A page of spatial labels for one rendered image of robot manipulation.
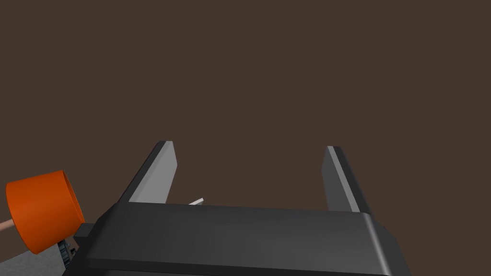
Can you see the orange lamp with pale stem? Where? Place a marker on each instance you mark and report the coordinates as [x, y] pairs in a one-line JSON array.
[[42, 211]]

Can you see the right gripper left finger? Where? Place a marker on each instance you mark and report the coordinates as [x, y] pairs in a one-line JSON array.
[[157, 178]]

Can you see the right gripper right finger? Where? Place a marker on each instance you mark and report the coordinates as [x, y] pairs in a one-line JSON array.
[[340, 184]]

